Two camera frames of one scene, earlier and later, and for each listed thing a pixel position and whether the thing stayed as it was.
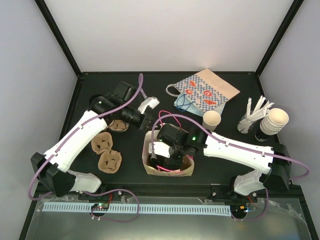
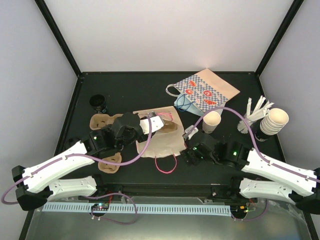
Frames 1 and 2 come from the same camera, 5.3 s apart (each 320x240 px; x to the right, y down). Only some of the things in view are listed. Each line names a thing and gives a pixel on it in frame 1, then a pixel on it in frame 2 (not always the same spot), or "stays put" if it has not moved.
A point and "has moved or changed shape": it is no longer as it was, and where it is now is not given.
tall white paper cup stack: (276, 119) stays put
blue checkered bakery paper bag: (204, 89) stays put
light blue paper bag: (183, 102) stays put
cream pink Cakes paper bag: (186, 167) has moved or changed shape
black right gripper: (177, 162) to (187, 154)
